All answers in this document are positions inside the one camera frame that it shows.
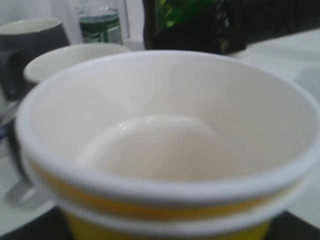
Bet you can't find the dark grey mug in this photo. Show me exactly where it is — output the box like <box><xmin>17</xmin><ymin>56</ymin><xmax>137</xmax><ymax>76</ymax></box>
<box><xmin>23</xmin><ymin>42</ymin><xmax>131</xmax><ymax>85</ymax></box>
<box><xmin>0</xmin><ymin>17</ymin><xmax>70</xmax><ymax>101</ymax></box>

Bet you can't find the dark grey mug near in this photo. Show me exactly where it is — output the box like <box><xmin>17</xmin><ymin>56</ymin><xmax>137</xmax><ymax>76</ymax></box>
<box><xmin>23</xmin><ymin>42</ymin><xmax>131</xmax><ymax>85</ymax></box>

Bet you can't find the clear bottle green label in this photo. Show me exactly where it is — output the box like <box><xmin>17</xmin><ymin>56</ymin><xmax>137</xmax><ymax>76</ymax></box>
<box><xmin>74</xmin><ymin>0</ymin><xmax>123</xmax><ymax>45</ymax></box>

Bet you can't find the green plastic bottle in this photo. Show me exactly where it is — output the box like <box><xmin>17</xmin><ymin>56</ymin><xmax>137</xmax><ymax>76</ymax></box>
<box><xmin>155</xmin><ymin>0</ymin><xmax>215</xmax><ymax>28</ymax></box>

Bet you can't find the dark grey mug far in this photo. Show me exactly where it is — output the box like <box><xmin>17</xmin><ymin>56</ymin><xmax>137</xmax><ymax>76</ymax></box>
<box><xmin>0</xmin><ymin>17</ymin><xmax>70</xmax><ymax>101</ymax></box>

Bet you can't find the yellow paper cup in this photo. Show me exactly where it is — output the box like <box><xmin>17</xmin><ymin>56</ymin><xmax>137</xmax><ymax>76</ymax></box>
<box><xmin>16</xmin><ymin>50</ymin><xmax>320</xmax><ymax>240</ymax></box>

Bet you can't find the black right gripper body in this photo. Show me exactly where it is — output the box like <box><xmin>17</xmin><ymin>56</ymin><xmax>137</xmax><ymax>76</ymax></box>
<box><xmin>142</xmin><ymin>0</ymin><xmax>320</xmax><ymax>55</ymax></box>

